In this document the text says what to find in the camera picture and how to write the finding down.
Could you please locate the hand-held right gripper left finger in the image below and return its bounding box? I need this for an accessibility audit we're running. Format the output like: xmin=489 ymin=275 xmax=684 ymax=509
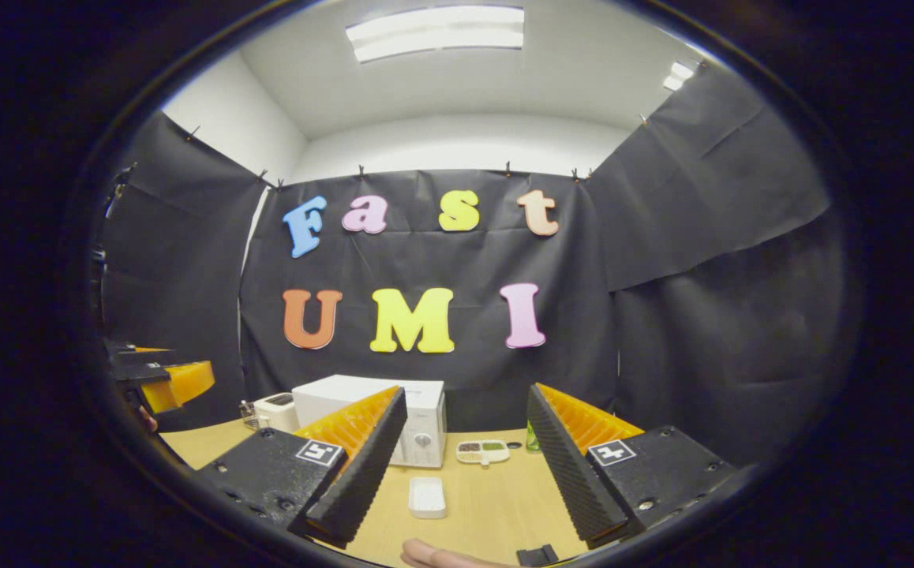
xmin=197 ymin=385 xmax=408 ymax=549

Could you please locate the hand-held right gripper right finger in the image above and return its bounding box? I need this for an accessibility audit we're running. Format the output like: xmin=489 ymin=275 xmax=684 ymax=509
xmin=527 ymin=383 xmax=742 ymax=550

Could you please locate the white microwave oven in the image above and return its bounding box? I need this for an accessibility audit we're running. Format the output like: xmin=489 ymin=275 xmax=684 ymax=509
xmin=291 ymin=374 xmax=448 ymax=469

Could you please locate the small white rectangular dish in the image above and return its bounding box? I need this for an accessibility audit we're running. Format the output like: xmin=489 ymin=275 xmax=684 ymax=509
xmin=409 ymin=476 xmax=448 ymax=520

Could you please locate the white divided snack plate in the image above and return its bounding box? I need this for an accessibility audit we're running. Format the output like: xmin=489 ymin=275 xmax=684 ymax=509
xmin=456 ymin=439 xmax=511 ymax=466

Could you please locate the white toaster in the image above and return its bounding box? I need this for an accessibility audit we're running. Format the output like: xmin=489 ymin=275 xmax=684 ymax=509
xmin=254 ymin=392 xmax=301 ymax=434

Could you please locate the black backdrop cloth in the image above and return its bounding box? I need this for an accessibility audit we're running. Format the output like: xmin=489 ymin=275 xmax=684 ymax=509
xmin=98 ymin=63 xmax=852 ymax=474

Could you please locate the long ceiling light panel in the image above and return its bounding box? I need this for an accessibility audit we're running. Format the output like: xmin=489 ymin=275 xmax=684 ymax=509
xmin=345 ymin=5 xmax=526 ymax=64

